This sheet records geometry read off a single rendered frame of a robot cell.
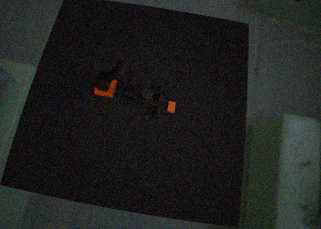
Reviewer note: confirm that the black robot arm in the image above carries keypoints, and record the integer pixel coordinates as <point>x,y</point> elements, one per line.
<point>132,90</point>

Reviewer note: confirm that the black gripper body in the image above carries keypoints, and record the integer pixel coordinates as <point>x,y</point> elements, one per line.
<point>156,112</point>

